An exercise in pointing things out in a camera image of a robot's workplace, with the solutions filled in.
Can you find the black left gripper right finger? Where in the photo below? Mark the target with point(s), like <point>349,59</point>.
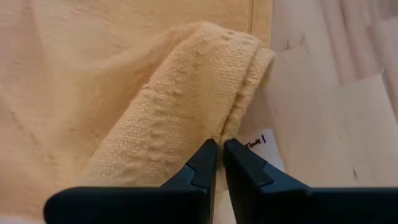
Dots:
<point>280,205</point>

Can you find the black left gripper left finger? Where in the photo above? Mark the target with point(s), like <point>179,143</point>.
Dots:
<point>155,205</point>

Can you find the mustard yellow towel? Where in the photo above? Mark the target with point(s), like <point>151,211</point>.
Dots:
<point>93,77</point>

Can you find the white handwritten label tag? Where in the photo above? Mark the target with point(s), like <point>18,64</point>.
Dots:
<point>264,151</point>

